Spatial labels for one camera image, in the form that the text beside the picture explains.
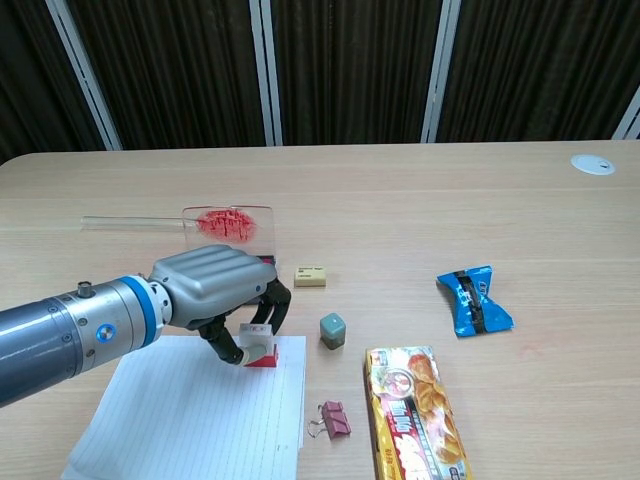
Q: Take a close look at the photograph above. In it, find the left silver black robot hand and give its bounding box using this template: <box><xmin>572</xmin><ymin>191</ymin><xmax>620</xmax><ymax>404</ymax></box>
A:
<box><xmin>148</xmin><ymin>244</ymin><xmax>293</xmax><ymax>369</ymax></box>

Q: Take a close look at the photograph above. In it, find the yellow potato chip box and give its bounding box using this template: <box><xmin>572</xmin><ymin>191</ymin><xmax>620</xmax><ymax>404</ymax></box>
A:
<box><xmin>364</xmin><ymin>344</ymin><xmax>474</xmax><ymax>480</ymax></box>

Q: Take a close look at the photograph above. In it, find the blue snack packet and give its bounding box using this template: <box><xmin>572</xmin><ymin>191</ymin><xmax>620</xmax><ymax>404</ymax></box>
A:
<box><xmin>436</xmin><ymin>265</ymin><xmax>516</xmax><ymax>339</ymax></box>

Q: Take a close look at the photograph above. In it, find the red ink pad case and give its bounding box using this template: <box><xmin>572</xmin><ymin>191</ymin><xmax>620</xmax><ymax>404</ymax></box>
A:
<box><xmin>181</xmin><ymin>203</ymin><xmax>279</xmax><ymax>267</ymax></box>

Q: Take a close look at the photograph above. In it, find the pink binder clip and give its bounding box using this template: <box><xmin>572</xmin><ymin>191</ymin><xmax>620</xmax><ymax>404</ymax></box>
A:
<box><xmin>306</xmin><ymin>399</ymin><xmax>353</xmax><ymax>441</ymax></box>

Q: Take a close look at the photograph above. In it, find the small grey-green cube box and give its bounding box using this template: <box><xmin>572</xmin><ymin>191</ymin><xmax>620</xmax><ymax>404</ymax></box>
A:
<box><xmin>319</xmin><ymin>312</ymin><xmax>347</xmax><ymax>351</ymax></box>

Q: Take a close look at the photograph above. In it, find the clear plastic ruler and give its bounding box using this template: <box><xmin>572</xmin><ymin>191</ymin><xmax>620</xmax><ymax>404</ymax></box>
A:
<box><xmin>81</xmin><ymin>214</ymin><xmax>187</xmax><ymax>234</ymax></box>

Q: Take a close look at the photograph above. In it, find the white round cable grommet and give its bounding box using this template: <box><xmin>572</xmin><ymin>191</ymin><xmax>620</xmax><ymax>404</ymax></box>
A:
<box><xmin>570</xmin><ymin>154</ymin><xmax>616</xmax><ymax>176</ymax></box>

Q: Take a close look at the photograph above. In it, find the white lined paper pad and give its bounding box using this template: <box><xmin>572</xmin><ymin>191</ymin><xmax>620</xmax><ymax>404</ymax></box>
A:
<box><xmin>59</xmin><ymin>333</ymin><xmax>308</xmax><ymax>480</ymax></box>

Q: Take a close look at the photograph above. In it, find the white partition frame post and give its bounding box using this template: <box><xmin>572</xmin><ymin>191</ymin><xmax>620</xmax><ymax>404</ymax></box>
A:
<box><xmin>421</xmin><ymin>0</ymin><xmax>461</xmax><ymax>145</ymax></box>
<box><xmin>612</xmin><ymin>87</ymin><xmax>640</xmax><ymax>141</ymax></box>
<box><xmin>249</xmin><ymin>0</ymin><xmax>284</xmax><ymax>147</ymax></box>
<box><xmin>44</xmin><ymin>0</ymin><xmax>124</xmax><ymax>151</ymax></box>

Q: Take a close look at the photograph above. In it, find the pale yellow eraser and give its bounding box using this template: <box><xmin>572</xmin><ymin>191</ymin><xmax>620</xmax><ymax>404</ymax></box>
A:
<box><xmin>293</xmin><ymin>265</ymin><xmax>330</xmax><ymax>289</ymax></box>

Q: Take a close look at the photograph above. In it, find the black pleated curtain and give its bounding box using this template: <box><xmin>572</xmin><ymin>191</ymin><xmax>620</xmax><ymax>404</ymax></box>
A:
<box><xmin>0</xmin><ymin>0</ymin><xmax>640</xmax><ymax>166</ymax></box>

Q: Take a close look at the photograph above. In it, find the red white stamp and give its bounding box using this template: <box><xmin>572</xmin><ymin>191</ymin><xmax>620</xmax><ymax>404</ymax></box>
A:
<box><xmin>238</xmin><ymin>322</ymin><xmax>281</xmax><ymax>370</ymax></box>

